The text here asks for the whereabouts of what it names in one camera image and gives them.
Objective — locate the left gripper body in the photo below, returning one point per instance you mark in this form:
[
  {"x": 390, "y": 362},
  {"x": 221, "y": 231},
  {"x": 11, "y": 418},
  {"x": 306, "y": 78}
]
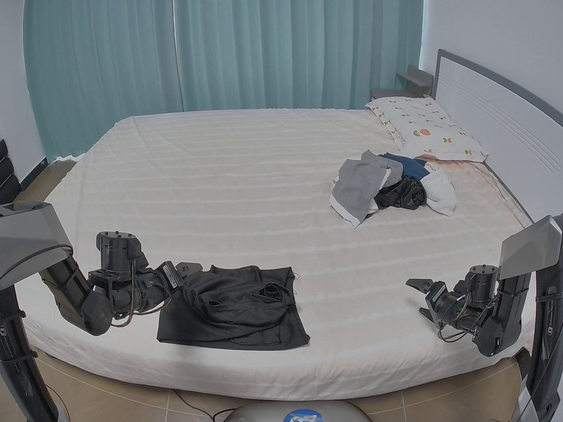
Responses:
[{"x": 165, "y": 282}]

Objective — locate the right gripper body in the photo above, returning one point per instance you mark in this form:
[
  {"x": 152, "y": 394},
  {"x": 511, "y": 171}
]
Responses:
[{"x": 446, "y": 308}]

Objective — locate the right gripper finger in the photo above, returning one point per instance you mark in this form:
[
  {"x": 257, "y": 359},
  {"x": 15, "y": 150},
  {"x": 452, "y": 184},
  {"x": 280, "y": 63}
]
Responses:
[
  {"x": 427, "y": 314},
  {"x": 423, "y": 285}
]

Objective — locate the black T-shirt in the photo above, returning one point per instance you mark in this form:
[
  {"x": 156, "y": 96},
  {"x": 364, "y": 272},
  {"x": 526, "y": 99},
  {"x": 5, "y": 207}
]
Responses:
[{"x": 237, "y": 319}]

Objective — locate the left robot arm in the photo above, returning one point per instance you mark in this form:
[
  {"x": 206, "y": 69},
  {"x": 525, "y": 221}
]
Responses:
[{"x": 30, "y": 231}]

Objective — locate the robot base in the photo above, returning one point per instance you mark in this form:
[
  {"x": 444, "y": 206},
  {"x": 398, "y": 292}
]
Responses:
[{"x": 264, "y": 413}]

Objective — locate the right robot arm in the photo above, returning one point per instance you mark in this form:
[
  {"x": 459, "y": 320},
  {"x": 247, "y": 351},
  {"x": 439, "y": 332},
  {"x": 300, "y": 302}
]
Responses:
[{"x": 528, "y": 249}]

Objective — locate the bed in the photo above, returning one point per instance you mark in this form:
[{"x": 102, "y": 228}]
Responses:
[{"x": 220, "y": 191}]

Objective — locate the black shiny garment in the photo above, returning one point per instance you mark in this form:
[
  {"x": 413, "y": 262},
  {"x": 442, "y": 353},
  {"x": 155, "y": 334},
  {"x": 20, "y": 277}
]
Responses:
[{"x": 400, "y": 196}]

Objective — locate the dark blue garment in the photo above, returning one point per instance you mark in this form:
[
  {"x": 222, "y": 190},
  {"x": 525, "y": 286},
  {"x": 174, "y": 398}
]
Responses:
[{"x": 411, "y": 167}]

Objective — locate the grey and white garment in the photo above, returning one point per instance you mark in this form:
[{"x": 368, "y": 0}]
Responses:
[{"x": 356, "y": 187}]

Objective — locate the white printed pillow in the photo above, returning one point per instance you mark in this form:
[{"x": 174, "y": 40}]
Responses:
[{"x": 431, "y": 125}]

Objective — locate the black chest of drawers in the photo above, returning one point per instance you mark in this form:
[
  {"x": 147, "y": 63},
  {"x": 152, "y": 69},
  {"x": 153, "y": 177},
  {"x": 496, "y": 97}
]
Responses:
[{"x": 8, "y": 174}]

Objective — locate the grey bedside table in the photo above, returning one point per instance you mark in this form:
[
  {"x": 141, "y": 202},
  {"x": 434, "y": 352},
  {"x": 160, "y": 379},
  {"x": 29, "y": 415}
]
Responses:
[{"x": 409, "y": 81}]

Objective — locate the blue-green curtain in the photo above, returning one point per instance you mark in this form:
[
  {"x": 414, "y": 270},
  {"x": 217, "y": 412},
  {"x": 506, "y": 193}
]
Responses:
[
  {"x": 299, "y": 38},
  {"x": 105, "y": 59}
]

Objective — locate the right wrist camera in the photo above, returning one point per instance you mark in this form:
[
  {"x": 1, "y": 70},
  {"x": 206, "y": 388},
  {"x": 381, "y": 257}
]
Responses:
[{"x": 461, "y": 289}]

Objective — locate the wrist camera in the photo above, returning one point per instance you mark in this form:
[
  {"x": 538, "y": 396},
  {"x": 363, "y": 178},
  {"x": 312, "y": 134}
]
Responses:
[
  {"x": 140, "y": 262},
  {"x": 461, "y": 289}
]

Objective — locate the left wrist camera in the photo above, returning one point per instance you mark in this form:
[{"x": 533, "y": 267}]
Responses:
[{"x": 140, "y": 262}]

